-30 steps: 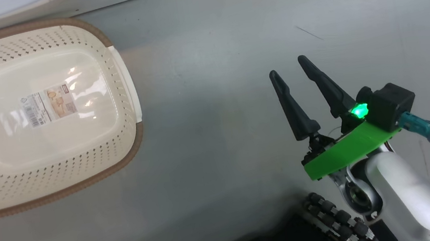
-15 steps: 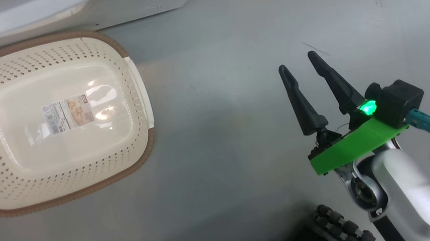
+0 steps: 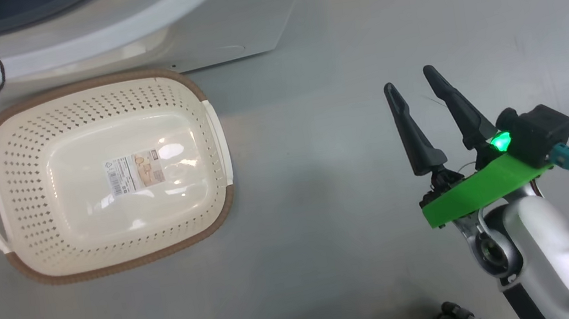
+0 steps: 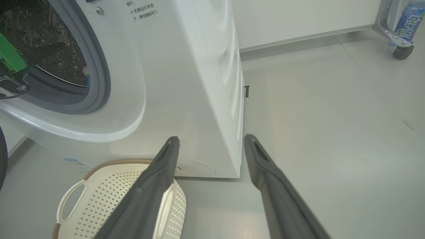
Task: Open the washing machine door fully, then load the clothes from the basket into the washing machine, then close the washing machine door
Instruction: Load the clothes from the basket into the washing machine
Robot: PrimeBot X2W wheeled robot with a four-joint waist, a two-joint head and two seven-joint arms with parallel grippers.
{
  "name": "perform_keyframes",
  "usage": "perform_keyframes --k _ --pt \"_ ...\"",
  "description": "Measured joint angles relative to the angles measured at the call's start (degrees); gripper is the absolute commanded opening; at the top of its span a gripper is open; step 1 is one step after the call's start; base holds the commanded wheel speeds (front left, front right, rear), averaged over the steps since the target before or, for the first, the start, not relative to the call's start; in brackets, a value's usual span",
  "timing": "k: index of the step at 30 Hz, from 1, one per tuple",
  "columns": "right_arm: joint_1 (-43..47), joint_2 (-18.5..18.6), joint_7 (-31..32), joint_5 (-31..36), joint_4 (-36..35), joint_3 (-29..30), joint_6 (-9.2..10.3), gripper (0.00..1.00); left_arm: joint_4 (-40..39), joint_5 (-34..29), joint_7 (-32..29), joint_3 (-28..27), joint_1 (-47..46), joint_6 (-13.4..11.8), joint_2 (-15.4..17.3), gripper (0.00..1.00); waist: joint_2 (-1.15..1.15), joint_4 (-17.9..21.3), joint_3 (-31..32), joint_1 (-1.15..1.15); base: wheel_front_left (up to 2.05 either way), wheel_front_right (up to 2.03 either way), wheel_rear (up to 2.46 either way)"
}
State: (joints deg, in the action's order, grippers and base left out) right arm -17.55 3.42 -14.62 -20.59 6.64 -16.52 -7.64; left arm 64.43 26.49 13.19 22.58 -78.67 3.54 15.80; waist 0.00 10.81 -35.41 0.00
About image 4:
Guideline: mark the metal foot with black caster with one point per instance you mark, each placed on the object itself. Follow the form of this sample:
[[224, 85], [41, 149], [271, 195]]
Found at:
[[385, 26]]

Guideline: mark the white front-load washing machine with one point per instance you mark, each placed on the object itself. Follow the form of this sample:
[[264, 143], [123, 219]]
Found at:
[[186, 99]]

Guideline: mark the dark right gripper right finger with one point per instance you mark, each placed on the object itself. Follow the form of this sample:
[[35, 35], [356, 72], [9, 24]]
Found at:
[[282, 205]]

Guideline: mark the stainless steel washing machine drum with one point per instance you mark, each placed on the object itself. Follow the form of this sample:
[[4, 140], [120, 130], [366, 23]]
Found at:
[[49, 39]]

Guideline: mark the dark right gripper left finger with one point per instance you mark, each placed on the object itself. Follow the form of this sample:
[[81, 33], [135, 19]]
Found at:
[[146, 192]]

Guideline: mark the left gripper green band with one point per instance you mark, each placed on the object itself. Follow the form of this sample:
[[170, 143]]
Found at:
[[10, 58]]

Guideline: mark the round white filter cap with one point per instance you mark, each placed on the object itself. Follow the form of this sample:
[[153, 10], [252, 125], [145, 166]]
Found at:
[[199, 168]]

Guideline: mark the blue white energy label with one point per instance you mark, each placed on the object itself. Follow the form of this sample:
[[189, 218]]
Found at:
[[77, 164]]

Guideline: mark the white partition panel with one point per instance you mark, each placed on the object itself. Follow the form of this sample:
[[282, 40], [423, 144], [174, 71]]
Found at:
[[298, 20]]

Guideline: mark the dark round glass washer door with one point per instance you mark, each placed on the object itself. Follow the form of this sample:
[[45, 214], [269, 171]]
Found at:
[[2, 159]]

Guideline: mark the cream perforated laundry basket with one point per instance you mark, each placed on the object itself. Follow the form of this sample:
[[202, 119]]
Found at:
[[99, 199]]

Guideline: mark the blue labelled drink bottle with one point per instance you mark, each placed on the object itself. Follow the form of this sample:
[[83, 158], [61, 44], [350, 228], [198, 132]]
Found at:
[[410, 23]]

